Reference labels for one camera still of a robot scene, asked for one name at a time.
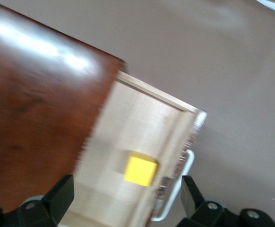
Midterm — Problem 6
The yellow cube block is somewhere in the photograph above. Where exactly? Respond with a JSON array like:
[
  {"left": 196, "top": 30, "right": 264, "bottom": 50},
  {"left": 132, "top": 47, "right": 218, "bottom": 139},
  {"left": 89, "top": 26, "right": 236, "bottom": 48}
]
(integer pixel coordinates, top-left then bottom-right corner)
[{"left": 123, "top": 151, "right": 159, "bottom": 187}]

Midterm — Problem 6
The light wood drawer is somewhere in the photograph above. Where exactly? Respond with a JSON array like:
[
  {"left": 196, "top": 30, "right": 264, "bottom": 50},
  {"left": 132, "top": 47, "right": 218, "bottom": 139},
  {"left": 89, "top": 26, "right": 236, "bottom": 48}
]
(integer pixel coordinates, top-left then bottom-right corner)
[{"left": 57, "top": 70, "right": 208, "bottom": 227}]

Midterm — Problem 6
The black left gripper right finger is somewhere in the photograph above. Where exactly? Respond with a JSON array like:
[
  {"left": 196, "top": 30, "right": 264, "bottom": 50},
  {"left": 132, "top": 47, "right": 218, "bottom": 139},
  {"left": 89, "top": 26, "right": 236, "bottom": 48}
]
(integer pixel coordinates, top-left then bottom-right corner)
[{"left": 175, "top": 175, "right": 275, "bottom": 227}]

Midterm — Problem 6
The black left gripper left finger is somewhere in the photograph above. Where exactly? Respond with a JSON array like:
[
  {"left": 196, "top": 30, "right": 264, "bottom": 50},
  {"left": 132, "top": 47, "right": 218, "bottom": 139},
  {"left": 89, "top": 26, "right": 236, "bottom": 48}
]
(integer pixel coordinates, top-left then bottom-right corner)
[{"left": 0, "top": 174, "right": 75, "bottom": 227}]

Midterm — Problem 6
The dark red-brown wooden cabinet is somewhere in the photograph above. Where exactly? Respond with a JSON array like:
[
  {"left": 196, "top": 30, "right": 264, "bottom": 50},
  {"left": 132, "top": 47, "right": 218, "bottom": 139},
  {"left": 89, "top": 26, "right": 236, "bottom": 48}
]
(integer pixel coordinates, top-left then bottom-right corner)
[{"left": 0, "top": 0, "right": 128, "bottom": 213}]

